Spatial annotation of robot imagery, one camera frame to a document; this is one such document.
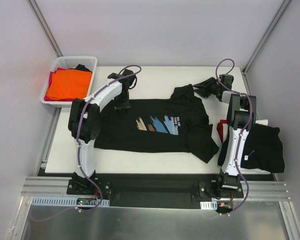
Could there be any black t shirt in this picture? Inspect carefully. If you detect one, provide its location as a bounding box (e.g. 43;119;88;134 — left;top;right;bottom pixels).
217;123;286;174
94;84;219;163

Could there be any white plastic laundry basket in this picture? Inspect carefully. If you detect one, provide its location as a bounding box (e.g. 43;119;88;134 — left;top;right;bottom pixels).
40;56;98;108

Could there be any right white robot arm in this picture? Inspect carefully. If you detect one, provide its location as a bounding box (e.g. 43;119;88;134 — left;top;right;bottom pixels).
193;74;257;199

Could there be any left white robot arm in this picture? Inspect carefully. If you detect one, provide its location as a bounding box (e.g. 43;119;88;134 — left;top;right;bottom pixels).
66;67;141;195

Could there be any navy t shirt in basket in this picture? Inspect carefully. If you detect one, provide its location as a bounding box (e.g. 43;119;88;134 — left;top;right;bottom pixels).
75;64;92;73

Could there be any orange t shirt in basket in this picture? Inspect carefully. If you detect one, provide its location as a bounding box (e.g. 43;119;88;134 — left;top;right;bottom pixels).
46;69;92;100

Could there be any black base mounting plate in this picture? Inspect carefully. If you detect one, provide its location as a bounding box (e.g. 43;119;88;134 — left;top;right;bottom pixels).
66;173;244;209

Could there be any left aluminium corner post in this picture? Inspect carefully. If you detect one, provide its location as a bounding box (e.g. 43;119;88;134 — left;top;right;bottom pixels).
26;0;64;58

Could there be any aluminium corner post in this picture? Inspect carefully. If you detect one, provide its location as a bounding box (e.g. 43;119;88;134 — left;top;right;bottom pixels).
242;0;293;76
26;0;64;58

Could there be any right aluminium corner post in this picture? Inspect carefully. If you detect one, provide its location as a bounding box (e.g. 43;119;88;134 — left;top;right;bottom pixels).
242;0;293;76

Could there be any right white cable duct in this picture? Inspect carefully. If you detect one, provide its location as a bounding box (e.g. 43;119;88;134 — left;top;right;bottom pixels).
200;200;218;211

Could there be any white cable duct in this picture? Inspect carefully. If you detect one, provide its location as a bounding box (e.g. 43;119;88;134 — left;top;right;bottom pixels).
200;200;218;211
31;196;110;208

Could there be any left white cable duct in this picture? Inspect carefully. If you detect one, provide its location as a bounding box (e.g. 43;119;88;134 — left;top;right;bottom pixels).
31;196;110;208

